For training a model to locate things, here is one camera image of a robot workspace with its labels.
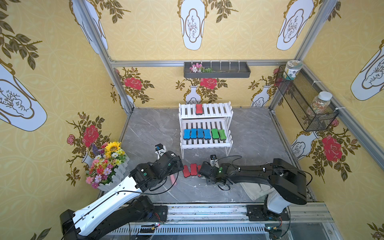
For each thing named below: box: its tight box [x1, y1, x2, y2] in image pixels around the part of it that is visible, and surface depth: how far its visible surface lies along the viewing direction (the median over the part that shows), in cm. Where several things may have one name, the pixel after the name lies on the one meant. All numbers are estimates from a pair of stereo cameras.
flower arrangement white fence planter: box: [85, 141, 130, 191], surface depth 76 cm
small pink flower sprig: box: [189, 62, 216, 73], surface depth 89 cm
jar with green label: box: [283, 60, 303, 81], surface depth 87 cm
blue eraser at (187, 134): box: [183, 129, 191, 140], surface depth 89 cm
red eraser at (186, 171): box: [183, 164, 191, 178], surface depth 89 cm
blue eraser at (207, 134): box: [203, 129, 212, 140], surface depth 90 cm
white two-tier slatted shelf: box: [178, 101, 234, 159], surface depth 88 cm
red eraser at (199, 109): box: [195, 104, 203, 115], surface depth 82 cm
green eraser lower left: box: [211, 128, 220, 139], surface depth 91 cm
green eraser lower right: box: [218, 129, 227, 141], surface depth 89 cm
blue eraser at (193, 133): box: [190, 128, 198, 139], surface depth 90 cm
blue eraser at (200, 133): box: [196, 128, 205, 139], surface depth 89 cm
